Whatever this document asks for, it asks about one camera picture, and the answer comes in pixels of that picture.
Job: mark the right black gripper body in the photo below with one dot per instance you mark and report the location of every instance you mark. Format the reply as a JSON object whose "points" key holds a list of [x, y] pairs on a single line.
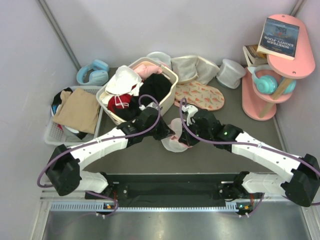
{"points": [[205, 135]]}

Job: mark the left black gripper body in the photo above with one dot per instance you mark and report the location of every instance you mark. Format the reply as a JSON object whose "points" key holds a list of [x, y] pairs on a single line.
{"points": [[149, 133]]}

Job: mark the white pink-trimmed mesh laundry bag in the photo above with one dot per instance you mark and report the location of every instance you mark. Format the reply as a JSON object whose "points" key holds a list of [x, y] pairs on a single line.
{"points": [[172, 143]]}

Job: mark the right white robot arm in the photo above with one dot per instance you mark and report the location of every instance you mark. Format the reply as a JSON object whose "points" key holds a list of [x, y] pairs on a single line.
{"points": [[295, 177]]}

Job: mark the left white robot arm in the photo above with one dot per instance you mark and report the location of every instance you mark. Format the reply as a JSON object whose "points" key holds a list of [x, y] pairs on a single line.
{"points": [[66, 164]]}

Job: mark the patterned flat laundry bag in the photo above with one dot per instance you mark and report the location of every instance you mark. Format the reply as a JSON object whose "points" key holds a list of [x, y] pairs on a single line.
{"points": [[199, 95]]}

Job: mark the grey mesh laundry bag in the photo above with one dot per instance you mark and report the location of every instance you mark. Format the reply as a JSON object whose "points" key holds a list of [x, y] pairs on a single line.
{"points": [[194, 68]]}

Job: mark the white cylindrical mesh bag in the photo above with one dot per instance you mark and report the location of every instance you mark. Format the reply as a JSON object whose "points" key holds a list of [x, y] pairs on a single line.
{"points": [[230, 73]]}

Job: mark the white mesh bag behind basket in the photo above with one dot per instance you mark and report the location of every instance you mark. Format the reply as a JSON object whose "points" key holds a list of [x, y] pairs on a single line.
{"points": [[161, 58]]}

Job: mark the black garment in basket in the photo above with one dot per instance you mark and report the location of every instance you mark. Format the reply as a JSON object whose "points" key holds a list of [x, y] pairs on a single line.
{"points": [[157, 86]]}

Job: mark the red garment in basket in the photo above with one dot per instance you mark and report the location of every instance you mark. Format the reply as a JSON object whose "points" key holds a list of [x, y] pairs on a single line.
{"points": [[119, 102]]}

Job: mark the white garment in basket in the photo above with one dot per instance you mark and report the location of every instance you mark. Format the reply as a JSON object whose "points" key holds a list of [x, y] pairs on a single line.
{"points": [[124, 81]]}

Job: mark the pink garment in basket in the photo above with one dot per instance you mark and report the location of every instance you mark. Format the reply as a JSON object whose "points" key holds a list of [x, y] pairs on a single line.
{"points": [[145, 71]]}

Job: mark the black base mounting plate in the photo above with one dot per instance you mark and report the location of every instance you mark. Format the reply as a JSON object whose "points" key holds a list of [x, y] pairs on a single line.
{"points": [[174, 190]]}

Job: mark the pink tiered side shelf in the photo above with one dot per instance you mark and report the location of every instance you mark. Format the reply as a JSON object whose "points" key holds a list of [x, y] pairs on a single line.
{"points": [[262, 107]]}

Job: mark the light blue headphones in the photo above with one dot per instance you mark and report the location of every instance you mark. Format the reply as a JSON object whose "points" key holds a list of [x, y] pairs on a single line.
{"points": [[94, 74]]}

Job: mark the beige folded garment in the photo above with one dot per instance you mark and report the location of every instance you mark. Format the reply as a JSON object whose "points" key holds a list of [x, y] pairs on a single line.
{"points": [[79, 110]]}

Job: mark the grey plastic tray basket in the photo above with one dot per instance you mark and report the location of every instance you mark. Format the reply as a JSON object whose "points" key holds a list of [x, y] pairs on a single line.
{"points": [[56, 134]]}

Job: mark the teal headphones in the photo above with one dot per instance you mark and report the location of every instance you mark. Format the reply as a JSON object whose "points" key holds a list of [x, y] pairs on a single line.
{"points": [[265, 84]]}

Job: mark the stacked books on shelf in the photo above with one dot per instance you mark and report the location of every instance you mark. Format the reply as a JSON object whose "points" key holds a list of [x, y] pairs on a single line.
{"points": [[252, 57]]}

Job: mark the blue paperback book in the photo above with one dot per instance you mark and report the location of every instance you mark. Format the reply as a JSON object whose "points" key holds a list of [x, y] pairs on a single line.
{"points": [[279, 39]]}

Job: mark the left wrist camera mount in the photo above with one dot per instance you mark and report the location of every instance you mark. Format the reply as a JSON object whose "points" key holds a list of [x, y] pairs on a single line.
{"points": [[153, 105]]}

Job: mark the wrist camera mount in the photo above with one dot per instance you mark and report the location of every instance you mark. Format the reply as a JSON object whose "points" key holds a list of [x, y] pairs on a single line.
{"points": [[189, 111], [153, 105]]}

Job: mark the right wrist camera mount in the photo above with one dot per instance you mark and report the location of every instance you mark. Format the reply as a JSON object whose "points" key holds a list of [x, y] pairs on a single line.
{"points": [[189, 111]]}

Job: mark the grey slotted cable duct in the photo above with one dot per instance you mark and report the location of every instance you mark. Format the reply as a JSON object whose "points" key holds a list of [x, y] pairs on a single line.
{"points": [[104, 207]]}

